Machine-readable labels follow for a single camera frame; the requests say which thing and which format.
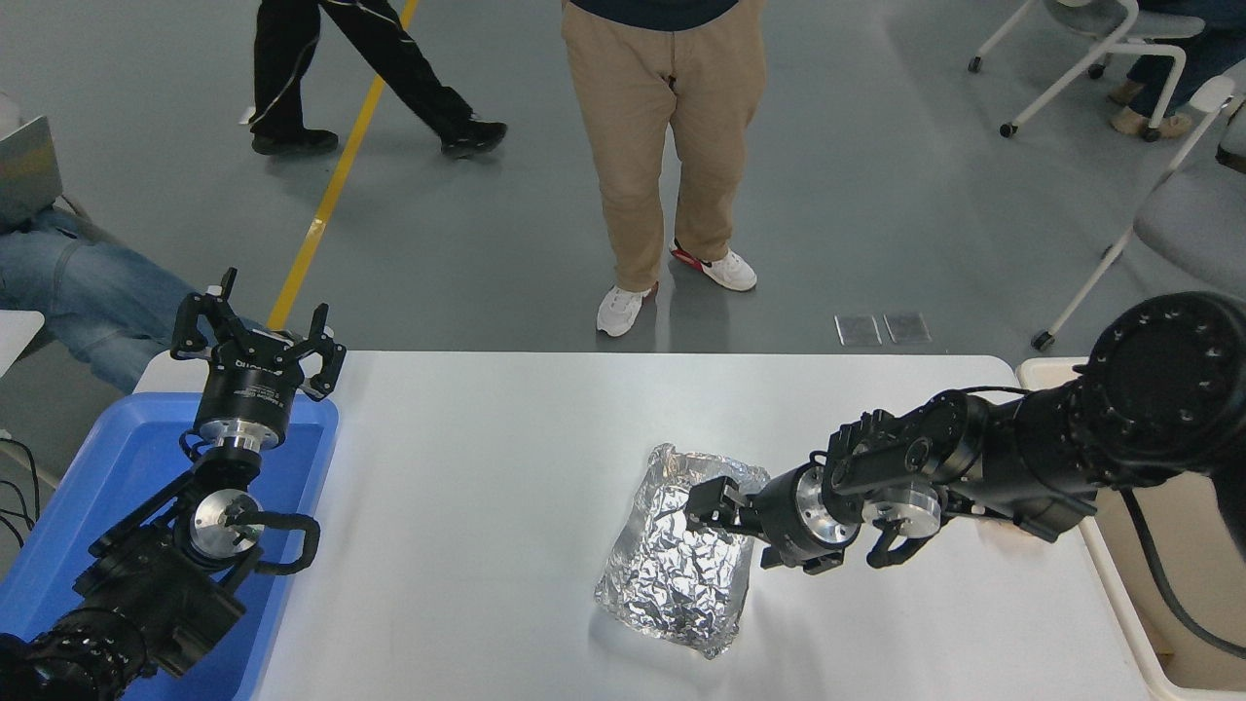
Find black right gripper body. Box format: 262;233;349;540
748;465;828;568

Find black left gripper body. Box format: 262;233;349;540
198;331;311;427

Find foil tray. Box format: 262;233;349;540
594;443;774;660

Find seated person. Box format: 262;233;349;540
1110;0;1246;139
0;209;269;395

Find blue plastic tray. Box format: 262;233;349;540
0;392;340;701

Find small white table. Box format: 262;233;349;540
0;311;46;379

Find walking person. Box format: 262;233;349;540
250;0;509;160

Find large pale bin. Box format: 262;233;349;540
1015;355;1246;701

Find standing person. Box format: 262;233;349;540
562;0;770;339

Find grey seat chair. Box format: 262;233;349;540
1032;58;1246;351

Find black cables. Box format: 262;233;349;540
0;436;42;546

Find white frame chair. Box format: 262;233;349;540
967;0;1208;142

